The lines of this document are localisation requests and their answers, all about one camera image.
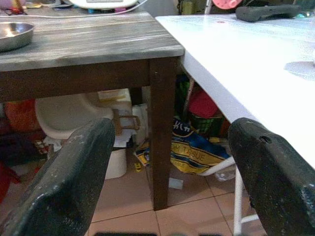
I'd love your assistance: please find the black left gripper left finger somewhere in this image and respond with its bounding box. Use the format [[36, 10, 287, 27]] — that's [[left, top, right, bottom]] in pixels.
[[0, 117, 116, 236]]

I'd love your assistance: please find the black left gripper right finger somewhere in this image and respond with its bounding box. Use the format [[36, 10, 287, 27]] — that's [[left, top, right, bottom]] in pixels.
[[227, 117, 315, 236]]

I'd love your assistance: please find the white paper roll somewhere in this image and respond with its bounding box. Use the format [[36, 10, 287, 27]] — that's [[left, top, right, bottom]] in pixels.
[[105, 147, 127, 180]]

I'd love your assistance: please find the red plastic stool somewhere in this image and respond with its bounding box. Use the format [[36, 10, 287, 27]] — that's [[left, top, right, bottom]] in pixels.
[[0, 161, 22, 204]]

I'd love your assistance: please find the white plastic chair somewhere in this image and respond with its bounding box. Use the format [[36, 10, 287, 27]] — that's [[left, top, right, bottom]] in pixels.
[[35, 92, 114, 141]]

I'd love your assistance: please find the orange bag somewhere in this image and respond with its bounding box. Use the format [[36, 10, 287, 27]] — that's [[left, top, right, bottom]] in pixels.
[[4, 98, 41, 132]]

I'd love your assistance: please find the blue yellow tissue package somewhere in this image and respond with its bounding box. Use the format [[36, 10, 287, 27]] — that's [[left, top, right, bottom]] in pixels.
[[134, 117, 232, 176]]

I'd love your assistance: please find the green plastic crate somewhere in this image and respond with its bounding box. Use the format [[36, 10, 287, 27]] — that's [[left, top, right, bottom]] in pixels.
[[189, 112, 225, 138]]

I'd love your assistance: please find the red box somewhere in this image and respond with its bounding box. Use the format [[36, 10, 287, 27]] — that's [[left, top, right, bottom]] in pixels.
[[188, 89, 221, 118]]

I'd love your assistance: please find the white folding table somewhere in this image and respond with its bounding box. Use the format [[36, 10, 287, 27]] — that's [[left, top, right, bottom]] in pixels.
[[155, 13, 315, 236]]

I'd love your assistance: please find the dark wooden table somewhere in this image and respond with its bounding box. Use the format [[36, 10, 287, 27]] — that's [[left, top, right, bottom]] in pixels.
[[0, 11, 185, 211]]

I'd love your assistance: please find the round metal plate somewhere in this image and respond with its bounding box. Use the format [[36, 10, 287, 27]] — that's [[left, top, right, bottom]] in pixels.
[[0, 22, 35, 53]]

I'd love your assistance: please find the white rice cooker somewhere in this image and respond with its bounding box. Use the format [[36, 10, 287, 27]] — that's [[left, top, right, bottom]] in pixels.
[[68, 0, 140, 10]]

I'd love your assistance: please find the pink round plastic toy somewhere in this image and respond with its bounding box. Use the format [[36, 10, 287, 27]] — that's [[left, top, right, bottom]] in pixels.
[[212, 0, 238, 8]]

